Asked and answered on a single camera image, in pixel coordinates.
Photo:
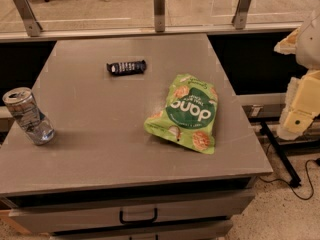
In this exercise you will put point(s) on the metal rail bracket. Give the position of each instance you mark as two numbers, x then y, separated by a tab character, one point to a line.
32	26
240	18
159	15

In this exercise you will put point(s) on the dark rxbar blueberry bar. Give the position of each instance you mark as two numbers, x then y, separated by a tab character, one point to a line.
126	68

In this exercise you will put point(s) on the silver drink can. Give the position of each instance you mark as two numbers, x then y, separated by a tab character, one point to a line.
25	111

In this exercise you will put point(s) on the green rice chip bag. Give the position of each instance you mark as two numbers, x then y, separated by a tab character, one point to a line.
188	116

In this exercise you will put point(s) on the middle metal rail bracket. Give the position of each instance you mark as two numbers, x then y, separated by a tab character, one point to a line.
159	15

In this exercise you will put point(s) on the black metal stand leg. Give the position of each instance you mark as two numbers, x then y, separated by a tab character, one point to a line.
295	179

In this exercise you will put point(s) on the black drawer handle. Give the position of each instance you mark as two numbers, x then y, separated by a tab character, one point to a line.
138	216

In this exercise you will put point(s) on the right metal rail bracket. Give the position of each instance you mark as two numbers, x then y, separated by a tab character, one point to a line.
240	18

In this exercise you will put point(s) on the left metal rail bracket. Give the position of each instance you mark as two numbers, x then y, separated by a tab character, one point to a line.
32	26

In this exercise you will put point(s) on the grey drawer cabinet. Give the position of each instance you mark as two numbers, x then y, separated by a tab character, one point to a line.
102	161

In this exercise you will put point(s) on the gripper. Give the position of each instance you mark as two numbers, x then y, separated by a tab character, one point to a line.
310	45

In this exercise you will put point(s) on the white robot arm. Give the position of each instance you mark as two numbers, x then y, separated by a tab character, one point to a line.
304	43

